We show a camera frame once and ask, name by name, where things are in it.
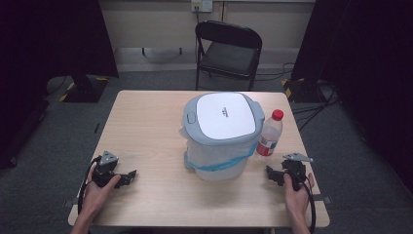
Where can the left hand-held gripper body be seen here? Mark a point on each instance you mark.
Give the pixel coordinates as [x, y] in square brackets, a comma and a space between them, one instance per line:
[105, 169]

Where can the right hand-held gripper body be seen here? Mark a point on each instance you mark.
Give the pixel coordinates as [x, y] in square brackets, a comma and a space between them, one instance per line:
[297, 169]

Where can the clear plastic bottle red cap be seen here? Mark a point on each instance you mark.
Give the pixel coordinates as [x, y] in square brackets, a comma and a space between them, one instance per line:
[269, 136]

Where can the white trash can grey rim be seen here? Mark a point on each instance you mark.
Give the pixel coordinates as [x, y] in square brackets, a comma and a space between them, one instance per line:
[224, 113]

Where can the person's right hand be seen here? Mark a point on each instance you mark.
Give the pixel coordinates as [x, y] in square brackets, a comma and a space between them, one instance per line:
[297, 201]

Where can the person's left hand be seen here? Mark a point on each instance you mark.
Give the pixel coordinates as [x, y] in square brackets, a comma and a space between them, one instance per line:
[95, 198]

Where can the black stand base striped tape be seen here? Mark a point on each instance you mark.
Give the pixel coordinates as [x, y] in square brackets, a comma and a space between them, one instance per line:
[86, 91]
[302, 92]

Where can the black folding chair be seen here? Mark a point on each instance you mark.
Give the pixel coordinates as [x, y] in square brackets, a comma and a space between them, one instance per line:
[227, 58]

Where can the black curtain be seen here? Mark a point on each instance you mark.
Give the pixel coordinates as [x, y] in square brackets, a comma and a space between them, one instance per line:
[367, 65]
[48, 48]

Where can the grey table bracket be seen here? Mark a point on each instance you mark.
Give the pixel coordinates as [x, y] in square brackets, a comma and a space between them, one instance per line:
[322, 199]
[69, 203]

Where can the white wall socket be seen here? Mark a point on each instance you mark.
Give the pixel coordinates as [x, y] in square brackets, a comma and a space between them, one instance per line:
[202, 5]

